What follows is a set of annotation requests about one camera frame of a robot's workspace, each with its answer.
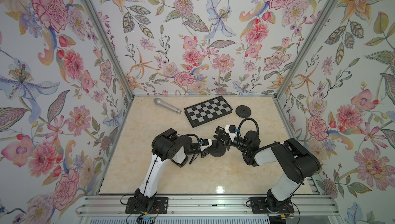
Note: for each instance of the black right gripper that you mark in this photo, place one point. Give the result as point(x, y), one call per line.
point(228, 142)

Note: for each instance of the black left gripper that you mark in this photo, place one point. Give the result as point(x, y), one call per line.
point(206, 152)

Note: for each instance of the black round stand base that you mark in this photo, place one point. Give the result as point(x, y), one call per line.
point(217, 149)

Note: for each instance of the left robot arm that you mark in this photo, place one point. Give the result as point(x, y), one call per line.
point(167, 147)

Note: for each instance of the silver handheld microphone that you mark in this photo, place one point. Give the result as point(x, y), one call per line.
point(162, 103)

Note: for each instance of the black round disc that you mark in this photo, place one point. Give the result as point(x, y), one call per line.
point(243, 111)

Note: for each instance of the black white chessboard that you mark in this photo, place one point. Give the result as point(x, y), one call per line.
point(207, 111)

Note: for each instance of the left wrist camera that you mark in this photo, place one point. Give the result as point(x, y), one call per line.
point(206, 141)

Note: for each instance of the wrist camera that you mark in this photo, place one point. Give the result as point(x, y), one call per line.
point(206, 141)
point(232, 131)

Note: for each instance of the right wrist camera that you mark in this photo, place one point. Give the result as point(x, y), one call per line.
point(232, 131)

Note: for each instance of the aluminium front rail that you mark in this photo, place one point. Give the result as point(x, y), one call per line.
point(207, 209)

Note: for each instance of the right aluminium corner post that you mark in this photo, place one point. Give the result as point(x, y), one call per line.
point(312, 36)

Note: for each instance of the aluminium corner post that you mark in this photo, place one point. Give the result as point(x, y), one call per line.
point(312, 36)
point(102, 35)

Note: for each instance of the left aluminium corner post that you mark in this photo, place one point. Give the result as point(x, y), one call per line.
point(102, 35)

